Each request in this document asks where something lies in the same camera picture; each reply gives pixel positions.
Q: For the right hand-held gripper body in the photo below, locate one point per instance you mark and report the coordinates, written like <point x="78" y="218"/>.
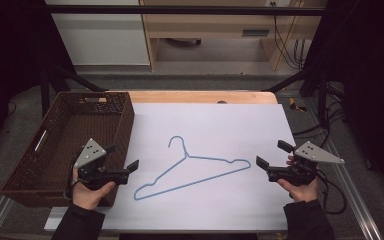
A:
<point x="313" y="154"/>

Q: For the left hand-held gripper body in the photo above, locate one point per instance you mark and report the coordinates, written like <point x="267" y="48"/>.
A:
<point x="90" y="154"/>

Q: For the brown woven plastic basket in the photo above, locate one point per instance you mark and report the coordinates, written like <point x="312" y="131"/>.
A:
<point x="63" y="133"/>

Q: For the person's right hand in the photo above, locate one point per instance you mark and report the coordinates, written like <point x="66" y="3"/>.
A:
<point x="303" y="193"/>

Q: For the person's left hand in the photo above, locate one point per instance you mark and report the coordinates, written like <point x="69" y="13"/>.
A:
<point x="88" y="196"/>

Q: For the yellow and black tool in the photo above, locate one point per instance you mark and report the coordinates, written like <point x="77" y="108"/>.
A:
<point x="295" y="105"/>

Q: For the white sheet mat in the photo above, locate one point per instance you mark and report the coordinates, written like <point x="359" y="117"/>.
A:
<point x="213" y="126"/>

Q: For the black stand leg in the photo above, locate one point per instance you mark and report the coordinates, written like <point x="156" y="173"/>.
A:
<point x="313" y="83"/>
<point x="51" y="83"/>

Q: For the wooden table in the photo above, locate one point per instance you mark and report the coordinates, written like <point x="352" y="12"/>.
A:
<point x="186" y="97"/>

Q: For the black curtain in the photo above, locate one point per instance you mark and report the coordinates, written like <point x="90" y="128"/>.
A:
<point x="10" y="50"/>
<point x="370" y="66"/>

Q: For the white cabinet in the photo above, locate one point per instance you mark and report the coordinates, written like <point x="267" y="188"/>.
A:
<point x="103" y="36"/>

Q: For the light wooden desk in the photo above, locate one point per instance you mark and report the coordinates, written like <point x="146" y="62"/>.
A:
<point x="206" y="25"/>

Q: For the black horizontal frame bar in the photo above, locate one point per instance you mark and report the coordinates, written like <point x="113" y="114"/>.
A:
<point x="180" y="9"/>

